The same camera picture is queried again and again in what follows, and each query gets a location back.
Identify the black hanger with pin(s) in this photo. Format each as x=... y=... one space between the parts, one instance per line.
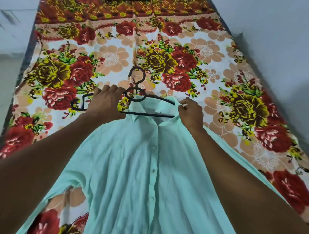
x=144 y=114

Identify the person's left hand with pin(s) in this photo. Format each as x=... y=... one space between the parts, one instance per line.
x=103 y=106

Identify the person's right hand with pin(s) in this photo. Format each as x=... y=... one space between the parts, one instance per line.
x=192 y=117

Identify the mint green shirt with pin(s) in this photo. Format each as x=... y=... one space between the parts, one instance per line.
x=125 y=180

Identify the dark mattress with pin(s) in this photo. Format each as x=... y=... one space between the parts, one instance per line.
x=26 y=57

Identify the person's left forearm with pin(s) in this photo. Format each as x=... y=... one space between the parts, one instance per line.
x=41 y=164

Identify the person's right forearm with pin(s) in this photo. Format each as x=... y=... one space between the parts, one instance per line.
x=246 y=188

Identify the floral bedsheet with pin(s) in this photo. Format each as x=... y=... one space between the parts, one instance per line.
x=205 y=55

